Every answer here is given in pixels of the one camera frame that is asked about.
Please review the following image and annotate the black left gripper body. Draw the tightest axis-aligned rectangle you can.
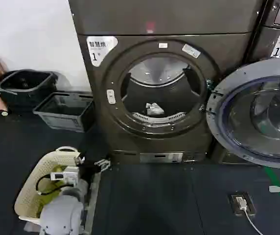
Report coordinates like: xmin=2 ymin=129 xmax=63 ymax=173
xmin=77 ymin=159 xmax=102 ymax=181

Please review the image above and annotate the green cloth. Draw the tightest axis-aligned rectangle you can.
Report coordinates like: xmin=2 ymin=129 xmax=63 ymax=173
xmin=33 ymin=165 xmax=70 ymax=213

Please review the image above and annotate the dark rectangular plastic basket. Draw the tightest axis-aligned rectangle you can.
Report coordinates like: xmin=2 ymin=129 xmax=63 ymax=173
xmin=32 ymin=92 xmax=94 ymax=133

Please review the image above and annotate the cream perforated laundry basket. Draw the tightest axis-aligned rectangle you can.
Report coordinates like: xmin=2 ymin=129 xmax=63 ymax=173
xmin=14 ymin=146 xmax=87 ymax=221

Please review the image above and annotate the white cloth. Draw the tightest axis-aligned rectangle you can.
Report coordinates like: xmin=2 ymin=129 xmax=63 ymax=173
xmin=145 ymin=102 xmax=165 ymax=116

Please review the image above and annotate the black round plastic basket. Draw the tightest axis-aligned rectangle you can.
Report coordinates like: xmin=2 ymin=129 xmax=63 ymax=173
xmin=0 ymin=69 xmax=58 ymax=114

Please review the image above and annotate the round glass dryer door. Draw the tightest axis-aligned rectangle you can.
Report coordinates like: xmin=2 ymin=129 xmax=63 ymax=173
xmin=204 ymin=64 xmax=280 ymax=170

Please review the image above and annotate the black floor socket box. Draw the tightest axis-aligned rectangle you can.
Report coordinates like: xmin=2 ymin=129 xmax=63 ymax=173
xmin=228 ymin=191 xmax=257 ymax=218

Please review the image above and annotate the grey dryer with open drum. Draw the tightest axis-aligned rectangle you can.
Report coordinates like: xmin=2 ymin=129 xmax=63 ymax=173
xmin=68 ymin=0 xmax=269 ymax=165

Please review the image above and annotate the green floor tape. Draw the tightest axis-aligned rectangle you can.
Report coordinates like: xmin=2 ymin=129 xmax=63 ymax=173
xmin=263 ymin=165 xmax=280 ymax=214

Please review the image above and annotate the grey dryer with label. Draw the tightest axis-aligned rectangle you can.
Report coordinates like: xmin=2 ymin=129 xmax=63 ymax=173
xmin=212 ymin=0 xmax=280 ymax=165

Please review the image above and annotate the grey metal cart frame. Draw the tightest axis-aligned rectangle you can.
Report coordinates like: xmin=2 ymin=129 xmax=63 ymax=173
xmin=82 ymin=171 xmax=102 ymax=235

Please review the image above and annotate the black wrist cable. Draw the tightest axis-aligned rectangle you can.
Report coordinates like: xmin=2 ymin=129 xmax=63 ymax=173
xmin=36 ymin=174 xmax=65 ymax=196

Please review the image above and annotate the white plug with cable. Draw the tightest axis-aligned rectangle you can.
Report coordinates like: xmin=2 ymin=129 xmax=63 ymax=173
xmin=235 ymin=196 xmax=262 ymax=235

